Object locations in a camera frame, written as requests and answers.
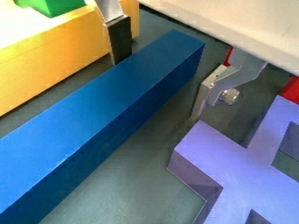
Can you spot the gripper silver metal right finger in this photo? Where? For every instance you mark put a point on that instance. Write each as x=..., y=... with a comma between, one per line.
x=240, y=68

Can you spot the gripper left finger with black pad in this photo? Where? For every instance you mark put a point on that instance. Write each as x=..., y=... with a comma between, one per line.
x=117, y=23

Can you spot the blue rectangular bar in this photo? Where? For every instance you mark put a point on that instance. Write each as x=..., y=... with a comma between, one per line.
x=49, y=154

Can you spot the yellow slotted wooden board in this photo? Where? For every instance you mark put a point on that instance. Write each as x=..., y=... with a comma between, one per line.
x=44, y=49

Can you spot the red branched block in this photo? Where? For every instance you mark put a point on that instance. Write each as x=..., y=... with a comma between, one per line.
x=289, y=91

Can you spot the green rectangular bar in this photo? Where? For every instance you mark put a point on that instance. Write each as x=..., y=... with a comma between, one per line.
x=50, y=8

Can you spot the purple branched block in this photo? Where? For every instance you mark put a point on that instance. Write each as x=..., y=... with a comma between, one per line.
x=243, y=188

